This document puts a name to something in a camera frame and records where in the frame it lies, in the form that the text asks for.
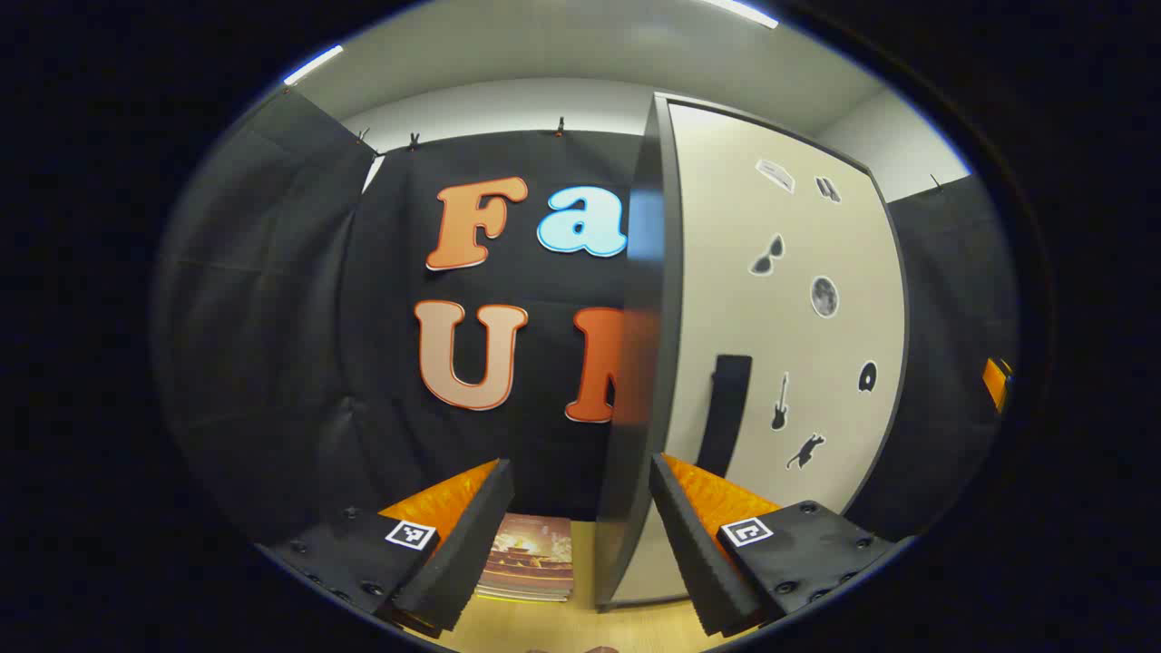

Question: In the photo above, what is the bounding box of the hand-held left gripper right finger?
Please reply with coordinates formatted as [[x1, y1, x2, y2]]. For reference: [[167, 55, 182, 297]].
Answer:
[[648, 452, 901, 639]]

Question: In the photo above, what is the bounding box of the black door handle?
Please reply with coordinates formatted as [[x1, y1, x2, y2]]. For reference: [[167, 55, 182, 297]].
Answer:
[[697, 355, 754, 479]]

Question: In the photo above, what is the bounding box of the ceiling light strip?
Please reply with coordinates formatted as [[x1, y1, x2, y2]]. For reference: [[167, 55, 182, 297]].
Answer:
[[703, 0, 779, 30], [283, 44, 346, 87]]

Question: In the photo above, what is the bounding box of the brown cover book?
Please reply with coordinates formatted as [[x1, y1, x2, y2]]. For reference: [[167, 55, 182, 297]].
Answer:
[[474, 513, 575, 602]]

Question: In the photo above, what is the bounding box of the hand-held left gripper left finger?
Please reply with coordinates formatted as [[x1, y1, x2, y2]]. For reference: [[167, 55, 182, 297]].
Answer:
[[259, 458, 516, 638]]

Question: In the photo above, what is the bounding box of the beige cabinet door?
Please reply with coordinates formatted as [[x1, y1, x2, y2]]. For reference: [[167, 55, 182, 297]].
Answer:
[[610, 95, 911, 604]]

